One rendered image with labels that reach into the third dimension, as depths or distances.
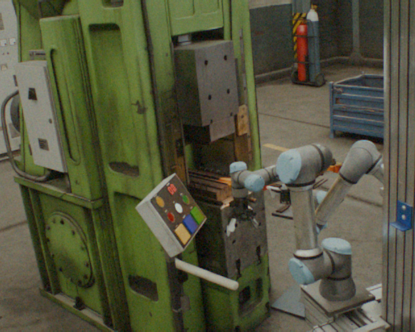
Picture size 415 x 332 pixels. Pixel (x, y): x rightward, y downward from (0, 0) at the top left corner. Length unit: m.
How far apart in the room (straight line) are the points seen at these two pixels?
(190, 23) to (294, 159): 1.20
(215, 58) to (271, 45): 8.27
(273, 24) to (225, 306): 8.42
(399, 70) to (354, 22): 10.23
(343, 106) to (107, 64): 4.43
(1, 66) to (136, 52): 5.28
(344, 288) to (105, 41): 1.71
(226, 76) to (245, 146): 0.58
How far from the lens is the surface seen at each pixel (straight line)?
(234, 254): 3.13
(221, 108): 2.92
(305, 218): 2.08
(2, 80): 7.87
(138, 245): 3.25
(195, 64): 2.77
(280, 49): 11.30
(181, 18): 2.90
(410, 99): 1.91
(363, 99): 6.79
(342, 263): 2.23
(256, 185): 2.35
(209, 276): 2.88
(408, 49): 1.90
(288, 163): 2.00
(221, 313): 3.36
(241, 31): 3.25
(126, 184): 3.02
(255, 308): 3.47
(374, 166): 2.56
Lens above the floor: 2.09
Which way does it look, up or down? 19 degrees down
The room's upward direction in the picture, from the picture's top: 6 degrees counter-clockwise
